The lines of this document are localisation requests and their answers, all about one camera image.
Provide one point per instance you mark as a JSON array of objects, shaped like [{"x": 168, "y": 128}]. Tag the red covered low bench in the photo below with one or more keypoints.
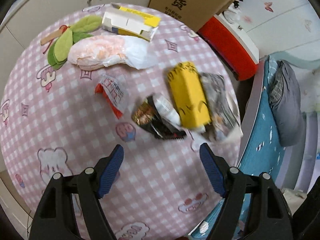
[{"x": 233, "y": 44}]

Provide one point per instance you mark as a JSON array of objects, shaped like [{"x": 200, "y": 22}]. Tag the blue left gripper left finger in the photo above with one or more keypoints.
[{"x": 108, "y": 168}]

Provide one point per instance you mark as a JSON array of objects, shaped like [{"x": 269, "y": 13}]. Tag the newspaper print bag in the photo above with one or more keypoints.
[{"x": 224, "y": 114}]

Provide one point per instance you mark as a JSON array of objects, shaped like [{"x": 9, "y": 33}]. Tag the yellow snack box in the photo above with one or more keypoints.
[{"x": 188, "y": 95}]

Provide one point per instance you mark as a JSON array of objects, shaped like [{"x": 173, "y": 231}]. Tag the pink checkered tablecloth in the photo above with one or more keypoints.
[{"x": 163, "y": 191}]

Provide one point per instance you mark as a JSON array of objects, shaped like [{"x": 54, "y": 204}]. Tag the grey folded duvet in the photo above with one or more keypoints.
[{"x": 285, "y": 103}]

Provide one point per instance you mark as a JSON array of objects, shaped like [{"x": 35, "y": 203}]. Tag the black gold snack wrapper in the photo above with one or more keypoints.
[{"x": 147, "y": 118}]

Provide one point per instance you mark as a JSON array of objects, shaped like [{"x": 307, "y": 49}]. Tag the red silver snack wrapper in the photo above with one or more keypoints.
[{"x": 115, "y": 94}]

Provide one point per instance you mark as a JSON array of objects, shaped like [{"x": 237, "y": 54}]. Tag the teal bunk bed mattress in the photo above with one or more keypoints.
[{"x": 251, "y": 196}]

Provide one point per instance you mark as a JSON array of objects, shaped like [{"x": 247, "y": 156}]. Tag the pink white plastic bag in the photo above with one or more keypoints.
[{"x": 100, "y": 51}]

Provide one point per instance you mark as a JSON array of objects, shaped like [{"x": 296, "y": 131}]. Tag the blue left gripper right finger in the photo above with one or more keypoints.
[{"x": 215, "y": 168}]

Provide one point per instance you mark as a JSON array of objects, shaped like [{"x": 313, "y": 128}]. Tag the green felt leaf ornament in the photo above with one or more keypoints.
[{"x": 62, "y": 40}]

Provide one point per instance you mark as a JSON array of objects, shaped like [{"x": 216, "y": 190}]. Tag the yellow white medicine box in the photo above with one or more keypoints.
[{"x": 126, "y": 21}]

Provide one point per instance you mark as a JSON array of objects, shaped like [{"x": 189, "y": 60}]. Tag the cream low cabinet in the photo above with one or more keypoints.
[{"x": 50, "y": 5}]

